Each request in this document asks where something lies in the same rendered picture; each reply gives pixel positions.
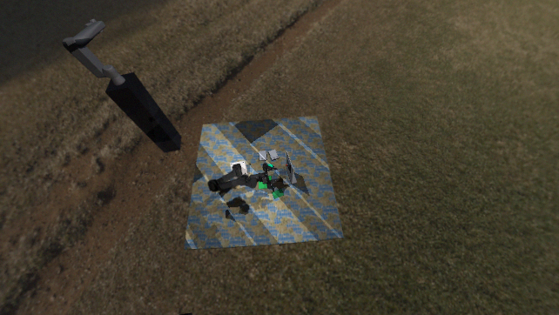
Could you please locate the green flat square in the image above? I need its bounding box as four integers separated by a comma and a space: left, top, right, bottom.
259, 176, 272, 189

